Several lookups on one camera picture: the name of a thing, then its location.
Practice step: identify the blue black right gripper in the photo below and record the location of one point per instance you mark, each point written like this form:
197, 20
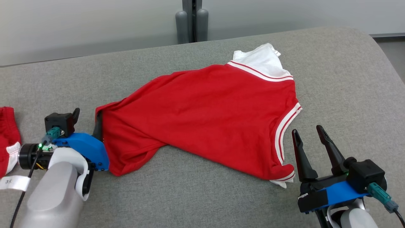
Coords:
316, 196

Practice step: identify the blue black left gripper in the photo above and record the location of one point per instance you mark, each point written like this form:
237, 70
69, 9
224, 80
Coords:
88, 148

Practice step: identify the red shorts with white stripe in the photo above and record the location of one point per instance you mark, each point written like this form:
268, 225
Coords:
8, 133

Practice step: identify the red white-striped Bulls jersey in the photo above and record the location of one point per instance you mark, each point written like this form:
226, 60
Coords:
205, 110

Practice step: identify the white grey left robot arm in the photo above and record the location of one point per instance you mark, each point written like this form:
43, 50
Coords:
57, 196

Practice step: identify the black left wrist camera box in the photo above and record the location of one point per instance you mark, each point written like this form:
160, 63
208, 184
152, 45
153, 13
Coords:
58, 122

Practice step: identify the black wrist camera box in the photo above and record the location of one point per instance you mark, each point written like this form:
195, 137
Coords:
365, 174
58, 122

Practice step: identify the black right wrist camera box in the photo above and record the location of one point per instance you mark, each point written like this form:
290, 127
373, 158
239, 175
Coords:
365, 174

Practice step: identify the grey cylindrical post cap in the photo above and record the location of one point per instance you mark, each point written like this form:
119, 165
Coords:
202, 27
181, 28

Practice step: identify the grey partition base rail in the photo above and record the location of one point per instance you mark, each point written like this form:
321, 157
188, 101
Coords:
389, 35

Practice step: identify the grey partition post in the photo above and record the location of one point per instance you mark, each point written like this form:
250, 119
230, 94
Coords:
186, 19

